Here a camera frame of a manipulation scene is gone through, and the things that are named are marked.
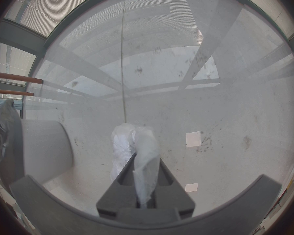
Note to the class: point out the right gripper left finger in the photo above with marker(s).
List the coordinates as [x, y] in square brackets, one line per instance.
[120, 194]

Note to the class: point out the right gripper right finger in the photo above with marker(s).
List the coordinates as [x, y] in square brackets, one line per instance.
[171, 194]

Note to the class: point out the clear white wrapper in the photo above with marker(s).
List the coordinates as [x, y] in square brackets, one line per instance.
[144, 155]

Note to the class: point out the black plastic bag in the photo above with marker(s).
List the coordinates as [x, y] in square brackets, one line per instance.
[2, 126]

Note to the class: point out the white cushioned wooden chair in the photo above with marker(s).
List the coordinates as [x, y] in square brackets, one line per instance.
[14, 76]

